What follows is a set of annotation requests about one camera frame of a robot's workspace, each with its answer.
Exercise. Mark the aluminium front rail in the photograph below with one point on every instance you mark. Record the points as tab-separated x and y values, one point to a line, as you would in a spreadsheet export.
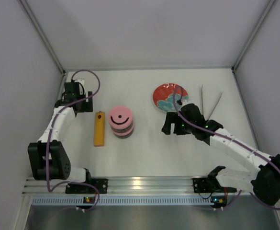
131	186

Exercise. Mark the red patterned ceramic plate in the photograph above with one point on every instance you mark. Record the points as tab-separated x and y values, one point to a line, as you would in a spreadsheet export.
163	97

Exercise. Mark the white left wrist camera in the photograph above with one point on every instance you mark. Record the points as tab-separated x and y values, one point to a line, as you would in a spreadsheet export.
81	81

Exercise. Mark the metal tongs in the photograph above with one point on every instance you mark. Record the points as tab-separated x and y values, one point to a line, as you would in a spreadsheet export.
202	103

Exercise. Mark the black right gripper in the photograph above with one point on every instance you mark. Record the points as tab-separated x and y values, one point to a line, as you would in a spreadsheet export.
174	119

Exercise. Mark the pink lid with black handle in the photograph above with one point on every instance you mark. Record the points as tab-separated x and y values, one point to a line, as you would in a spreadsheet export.
122	132
120	116

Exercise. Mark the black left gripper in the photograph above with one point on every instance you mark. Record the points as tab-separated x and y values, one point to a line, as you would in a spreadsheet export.
89	101

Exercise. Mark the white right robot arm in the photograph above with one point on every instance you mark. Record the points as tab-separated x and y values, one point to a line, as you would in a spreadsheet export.
262	175

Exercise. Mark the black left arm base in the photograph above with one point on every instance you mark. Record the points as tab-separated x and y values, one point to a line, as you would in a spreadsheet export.
92	187

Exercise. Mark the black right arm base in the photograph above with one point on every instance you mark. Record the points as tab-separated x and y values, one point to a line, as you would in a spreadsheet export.
204	185

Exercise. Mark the black steel lunch bowl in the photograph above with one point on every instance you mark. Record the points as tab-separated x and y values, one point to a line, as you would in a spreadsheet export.
123	128
123	136

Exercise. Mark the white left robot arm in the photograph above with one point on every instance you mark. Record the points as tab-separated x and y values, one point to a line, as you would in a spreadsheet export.
60	167

